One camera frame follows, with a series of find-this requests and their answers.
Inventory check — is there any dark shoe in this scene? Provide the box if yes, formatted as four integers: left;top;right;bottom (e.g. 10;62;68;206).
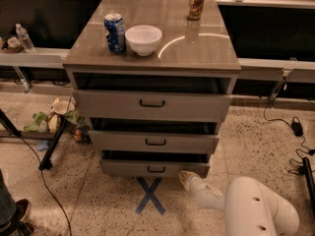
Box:
0;199;34;236

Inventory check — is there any brown drink can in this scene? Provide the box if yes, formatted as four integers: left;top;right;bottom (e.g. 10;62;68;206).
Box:
188;0;204;20

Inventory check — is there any blue jeans leg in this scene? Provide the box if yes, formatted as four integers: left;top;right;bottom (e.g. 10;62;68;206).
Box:
0;170;17;227

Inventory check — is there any clear plastic water bottle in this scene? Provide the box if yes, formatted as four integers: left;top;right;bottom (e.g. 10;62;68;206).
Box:
16;24;35;52

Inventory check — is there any grey drawer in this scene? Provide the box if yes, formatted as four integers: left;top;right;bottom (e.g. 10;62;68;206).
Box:
89;131;220;154
73;89;231;122
100;150;210;177

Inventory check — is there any blue tape cross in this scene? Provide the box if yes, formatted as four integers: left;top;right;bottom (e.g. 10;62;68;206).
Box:
135;177;165;215

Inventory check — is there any grey drawer cabinet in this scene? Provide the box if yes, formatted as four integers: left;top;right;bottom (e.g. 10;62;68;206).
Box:
62;0;242;169

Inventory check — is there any black tripod leg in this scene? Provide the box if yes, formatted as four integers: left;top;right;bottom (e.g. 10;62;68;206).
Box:
38;116;66;171

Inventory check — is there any brown dish with item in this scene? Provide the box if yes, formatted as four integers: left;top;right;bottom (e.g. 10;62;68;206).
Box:
0;36;23;54

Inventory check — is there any white bowl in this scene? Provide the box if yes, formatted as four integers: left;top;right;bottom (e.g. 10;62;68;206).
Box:
125;25;162;56

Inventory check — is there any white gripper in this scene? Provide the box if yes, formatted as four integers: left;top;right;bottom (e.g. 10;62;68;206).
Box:
179;170;224;210

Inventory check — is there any blue soda can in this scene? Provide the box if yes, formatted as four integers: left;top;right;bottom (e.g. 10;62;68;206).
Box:
104;13;126;54

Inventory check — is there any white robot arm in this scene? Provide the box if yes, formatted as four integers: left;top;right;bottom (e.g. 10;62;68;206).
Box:
179;170;299;236

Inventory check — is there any black floor cable left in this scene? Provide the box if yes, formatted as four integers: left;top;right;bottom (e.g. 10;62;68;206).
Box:
16;135;73;236

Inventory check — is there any green and tan trash pile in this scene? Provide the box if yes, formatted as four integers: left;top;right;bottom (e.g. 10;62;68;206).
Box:
24;96;91;143

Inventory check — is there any black power adapter with cable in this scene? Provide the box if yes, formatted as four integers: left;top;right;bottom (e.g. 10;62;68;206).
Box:
263;100;315;176

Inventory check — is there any black stand leg right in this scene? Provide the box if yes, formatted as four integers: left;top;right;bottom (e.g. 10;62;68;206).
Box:
302;157;315;217

